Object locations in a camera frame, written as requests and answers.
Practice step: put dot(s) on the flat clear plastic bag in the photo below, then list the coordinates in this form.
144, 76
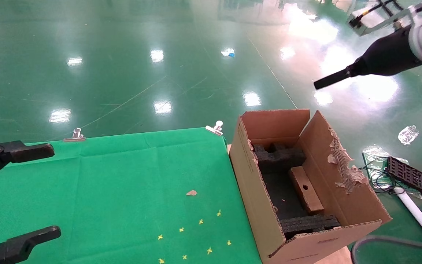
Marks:
374, 152

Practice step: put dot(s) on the large green table cloth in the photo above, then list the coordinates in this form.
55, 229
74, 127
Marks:
104, 190

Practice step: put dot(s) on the black foam insert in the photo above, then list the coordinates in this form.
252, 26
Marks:
280, 157

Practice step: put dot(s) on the crumpled clear plastic wrap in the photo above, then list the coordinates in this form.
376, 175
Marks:
408, 134

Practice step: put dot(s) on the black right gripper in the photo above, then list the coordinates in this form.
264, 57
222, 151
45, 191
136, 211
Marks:
387, 58

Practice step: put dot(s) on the white metal frame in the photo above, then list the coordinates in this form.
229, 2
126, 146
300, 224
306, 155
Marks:
416, 212

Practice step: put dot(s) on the silver binder clip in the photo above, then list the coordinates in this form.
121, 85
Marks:
215, 128
74, 136

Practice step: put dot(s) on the large open cardboard carton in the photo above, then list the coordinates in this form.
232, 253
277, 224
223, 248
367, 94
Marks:
255, 198

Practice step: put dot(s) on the black plastic grid tray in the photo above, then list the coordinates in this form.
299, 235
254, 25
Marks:
412, 178

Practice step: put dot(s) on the small brown cardboard box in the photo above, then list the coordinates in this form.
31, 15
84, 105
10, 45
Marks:
311, 203

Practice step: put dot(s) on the small cardboard scrap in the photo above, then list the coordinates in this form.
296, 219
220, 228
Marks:
191, 193

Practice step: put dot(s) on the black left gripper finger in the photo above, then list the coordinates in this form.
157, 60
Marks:
17, 245
31, 152

